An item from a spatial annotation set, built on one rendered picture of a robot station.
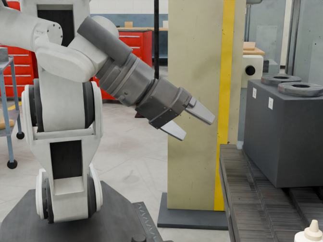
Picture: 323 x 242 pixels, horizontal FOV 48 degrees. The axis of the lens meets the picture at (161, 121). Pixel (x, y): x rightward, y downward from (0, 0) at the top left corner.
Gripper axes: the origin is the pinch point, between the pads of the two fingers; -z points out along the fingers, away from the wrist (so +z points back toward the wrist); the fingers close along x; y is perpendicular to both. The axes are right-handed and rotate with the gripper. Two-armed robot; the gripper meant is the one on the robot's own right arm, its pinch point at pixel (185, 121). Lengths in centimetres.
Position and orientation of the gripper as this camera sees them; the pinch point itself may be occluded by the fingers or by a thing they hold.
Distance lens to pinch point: 72.8
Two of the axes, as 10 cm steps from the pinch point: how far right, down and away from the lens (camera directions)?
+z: -7.9, -5.7, -2.2
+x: 4.6, -3.2, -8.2
